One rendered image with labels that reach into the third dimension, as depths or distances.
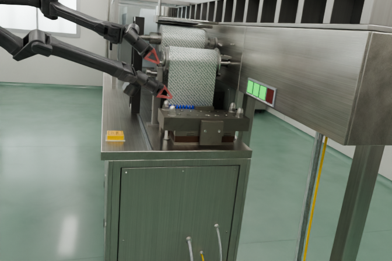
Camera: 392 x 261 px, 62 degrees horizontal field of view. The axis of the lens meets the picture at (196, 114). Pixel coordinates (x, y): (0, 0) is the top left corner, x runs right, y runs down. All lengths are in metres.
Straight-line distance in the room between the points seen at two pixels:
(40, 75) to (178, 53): 5.86
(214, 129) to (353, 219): 0.64
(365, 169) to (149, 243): 0.96
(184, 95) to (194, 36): 0.38
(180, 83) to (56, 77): 5.79
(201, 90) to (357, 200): 0.85
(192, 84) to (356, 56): 0.87
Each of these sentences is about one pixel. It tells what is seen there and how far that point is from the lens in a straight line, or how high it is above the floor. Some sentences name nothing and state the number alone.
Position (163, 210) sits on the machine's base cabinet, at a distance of 1.51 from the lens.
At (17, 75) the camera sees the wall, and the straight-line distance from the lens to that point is 7.37.
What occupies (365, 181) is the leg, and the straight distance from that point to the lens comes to 1.16.
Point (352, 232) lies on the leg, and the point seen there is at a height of 0.82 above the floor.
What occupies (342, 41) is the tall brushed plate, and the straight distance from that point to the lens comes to 0.98.
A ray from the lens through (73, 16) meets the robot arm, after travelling 1.67.
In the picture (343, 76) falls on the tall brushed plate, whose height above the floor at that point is 1.32.
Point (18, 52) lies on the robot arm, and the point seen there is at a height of 1.26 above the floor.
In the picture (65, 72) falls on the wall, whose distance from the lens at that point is 7.21.
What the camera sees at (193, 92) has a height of 1.10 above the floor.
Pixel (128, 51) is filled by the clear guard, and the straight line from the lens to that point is 2.57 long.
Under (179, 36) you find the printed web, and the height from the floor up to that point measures 1.36.
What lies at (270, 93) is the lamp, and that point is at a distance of 1.27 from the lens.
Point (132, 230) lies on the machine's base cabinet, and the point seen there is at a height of 0.52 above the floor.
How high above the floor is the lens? 1.40
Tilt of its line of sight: 14 degrees down
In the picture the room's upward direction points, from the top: 6 degrees clockwise
